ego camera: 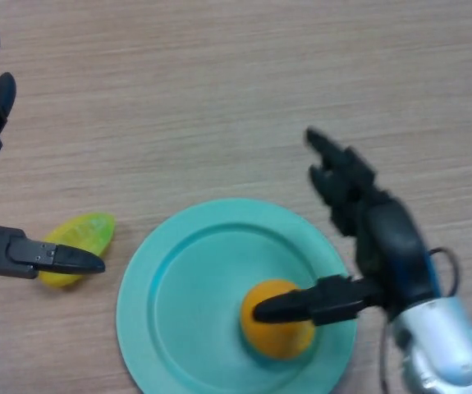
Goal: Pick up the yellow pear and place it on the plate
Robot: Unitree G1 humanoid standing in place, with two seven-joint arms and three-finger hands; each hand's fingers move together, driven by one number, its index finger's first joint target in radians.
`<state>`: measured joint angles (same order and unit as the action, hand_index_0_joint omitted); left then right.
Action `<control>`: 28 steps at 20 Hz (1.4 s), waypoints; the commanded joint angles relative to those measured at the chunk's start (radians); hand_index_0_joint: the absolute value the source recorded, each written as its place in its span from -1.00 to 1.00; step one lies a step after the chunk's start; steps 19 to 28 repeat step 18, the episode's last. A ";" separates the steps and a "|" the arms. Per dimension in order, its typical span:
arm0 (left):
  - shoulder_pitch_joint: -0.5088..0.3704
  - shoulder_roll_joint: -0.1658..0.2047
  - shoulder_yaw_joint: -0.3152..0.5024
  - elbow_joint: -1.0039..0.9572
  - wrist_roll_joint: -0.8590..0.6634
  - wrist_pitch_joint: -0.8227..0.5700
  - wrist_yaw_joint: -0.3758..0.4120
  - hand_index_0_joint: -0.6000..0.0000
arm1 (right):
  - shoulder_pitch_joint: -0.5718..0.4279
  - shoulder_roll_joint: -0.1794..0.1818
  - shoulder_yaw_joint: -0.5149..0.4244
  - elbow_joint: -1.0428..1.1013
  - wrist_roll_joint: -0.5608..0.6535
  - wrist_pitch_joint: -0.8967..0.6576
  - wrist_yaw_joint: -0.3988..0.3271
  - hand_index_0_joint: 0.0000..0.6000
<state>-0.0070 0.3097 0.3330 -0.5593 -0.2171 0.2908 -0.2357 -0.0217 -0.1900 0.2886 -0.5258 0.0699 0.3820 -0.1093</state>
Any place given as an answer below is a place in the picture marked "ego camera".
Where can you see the yellow pear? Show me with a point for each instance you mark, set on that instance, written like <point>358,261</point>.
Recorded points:
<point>276,340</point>

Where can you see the yellow-green starfruit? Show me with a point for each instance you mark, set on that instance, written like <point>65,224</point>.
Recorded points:
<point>90,230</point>

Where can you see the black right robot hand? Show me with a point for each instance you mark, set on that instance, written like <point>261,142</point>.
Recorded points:
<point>395,250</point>

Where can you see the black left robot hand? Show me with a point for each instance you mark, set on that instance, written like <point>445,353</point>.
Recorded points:
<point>1,254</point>

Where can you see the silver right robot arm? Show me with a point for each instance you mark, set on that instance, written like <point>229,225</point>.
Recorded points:
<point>445,349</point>

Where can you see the turquoise round plate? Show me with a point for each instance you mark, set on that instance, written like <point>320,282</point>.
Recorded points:
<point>194,303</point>

